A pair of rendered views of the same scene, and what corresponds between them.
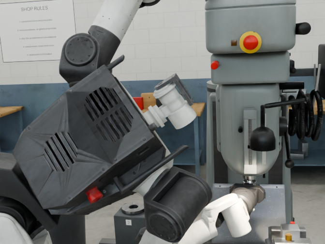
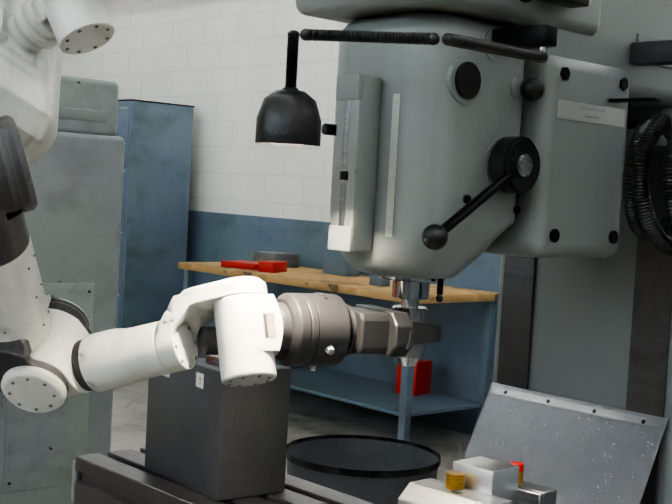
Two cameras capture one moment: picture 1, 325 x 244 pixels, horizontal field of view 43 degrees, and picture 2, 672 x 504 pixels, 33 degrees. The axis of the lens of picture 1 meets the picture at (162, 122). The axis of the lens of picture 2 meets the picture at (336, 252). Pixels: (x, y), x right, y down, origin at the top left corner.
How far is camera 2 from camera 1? 1.16 m
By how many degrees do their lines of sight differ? 37
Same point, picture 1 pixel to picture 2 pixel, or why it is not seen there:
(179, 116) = (53, 16)
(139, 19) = not seen: outside the picture
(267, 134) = (276, 99)
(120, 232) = (154, 393)
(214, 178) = (498, 368)
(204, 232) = (143, 342)
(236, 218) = (227, 329)
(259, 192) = (390, 326)
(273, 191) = (628, 433)
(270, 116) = (411, 102)
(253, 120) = (353, 102)
